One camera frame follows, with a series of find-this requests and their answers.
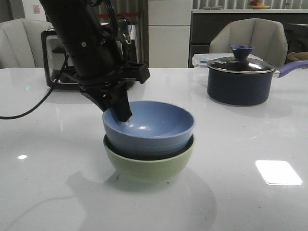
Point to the wicker basket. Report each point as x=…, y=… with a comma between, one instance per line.
x=297, y=56

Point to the white refrigerator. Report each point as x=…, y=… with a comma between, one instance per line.
x=169, y=33

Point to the glass pot lid blue knob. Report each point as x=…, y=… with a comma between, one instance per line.
x=240, y=62

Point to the red barrier belt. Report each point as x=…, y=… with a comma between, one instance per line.
x=120, y=15

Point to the dark blue saucepan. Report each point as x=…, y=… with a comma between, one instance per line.
x=245, y=89

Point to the right beige armchair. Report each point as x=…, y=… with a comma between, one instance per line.
x=266, y=36

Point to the clear plastic food container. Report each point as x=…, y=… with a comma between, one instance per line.
x=201, y=60

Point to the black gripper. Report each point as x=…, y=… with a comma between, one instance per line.
x=116, y=95

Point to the fruit plate on counter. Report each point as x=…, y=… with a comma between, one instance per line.
x=256, y=5

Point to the pink paper on wall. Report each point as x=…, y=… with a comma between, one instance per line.
x=36, y=9

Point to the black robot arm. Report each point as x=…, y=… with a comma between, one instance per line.
x=102, y=72

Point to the blue plastic bowl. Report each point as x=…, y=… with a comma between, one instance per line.
x=156, y=130

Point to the left beige armchair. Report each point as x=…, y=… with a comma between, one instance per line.
x=20, y=43

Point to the beige armchair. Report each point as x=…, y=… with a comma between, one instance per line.
x=20, y=43
x=266, y=36

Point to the green plastic bowl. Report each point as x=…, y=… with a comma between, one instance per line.
x=149, y=171

